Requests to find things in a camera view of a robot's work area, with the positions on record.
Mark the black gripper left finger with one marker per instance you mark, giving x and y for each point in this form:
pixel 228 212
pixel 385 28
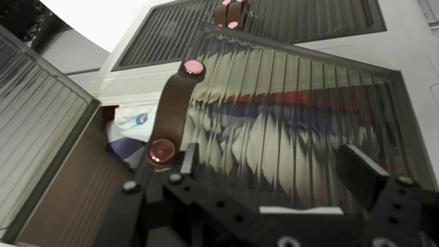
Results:
pixel 191 159

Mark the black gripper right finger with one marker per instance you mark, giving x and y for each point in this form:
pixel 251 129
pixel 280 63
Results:
pixel 361 175

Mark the white and blue packaging inside cabinet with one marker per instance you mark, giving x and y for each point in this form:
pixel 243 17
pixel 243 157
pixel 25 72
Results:
pixel 129 132

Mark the upper ribbed glass cabinet door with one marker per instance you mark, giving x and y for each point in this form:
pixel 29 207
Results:
pixel 166 33

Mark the left ribbed glass cabinet door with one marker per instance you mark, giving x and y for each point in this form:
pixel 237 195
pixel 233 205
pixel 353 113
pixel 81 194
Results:
pixel 56 177

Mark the round white table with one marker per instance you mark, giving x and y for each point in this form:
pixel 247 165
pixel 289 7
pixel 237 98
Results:
pixel 100 21

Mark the brown leather strap door handle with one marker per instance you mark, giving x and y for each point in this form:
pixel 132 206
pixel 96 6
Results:
pixel 169 124

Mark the upper brown strap handle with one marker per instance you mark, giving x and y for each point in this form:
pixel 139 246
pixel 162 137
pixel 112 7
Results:
pixel 229 14

